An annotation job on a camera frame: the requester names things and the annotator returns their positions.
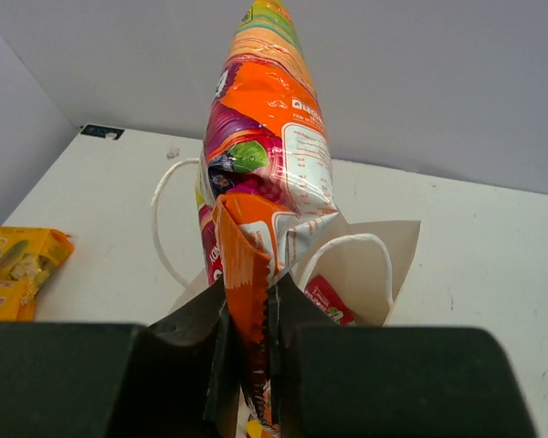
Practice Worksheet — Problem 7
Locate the brown paper bag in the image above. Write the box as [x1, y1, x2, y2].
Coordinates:
[150, 157, 422, 329]

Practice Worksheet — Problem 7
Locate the magenta candy packet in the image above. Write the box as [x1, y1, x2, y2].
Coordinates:
[304, 276, 355, 326]

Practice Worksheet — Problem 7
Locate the blue label left corner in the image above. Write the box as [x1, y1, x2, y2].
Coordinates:
[80, 124, 124, 141]

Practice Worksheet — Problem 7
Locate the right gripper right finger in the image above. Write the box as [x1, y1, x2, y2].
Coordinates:
[268, 276, 536, 437]

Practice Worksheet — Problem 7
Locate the large yellow snack bag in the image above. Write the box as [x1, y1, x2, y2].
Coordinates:
[0, 226, 74, 322]

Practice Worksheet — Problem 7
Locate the orange snack packet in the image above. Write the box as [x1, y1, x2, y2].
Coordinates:
[195, 1, 338, 435]

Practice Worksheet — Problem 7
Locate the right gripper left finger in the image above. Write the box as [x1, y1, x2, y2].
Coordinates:
[0, 282, 237, 437]

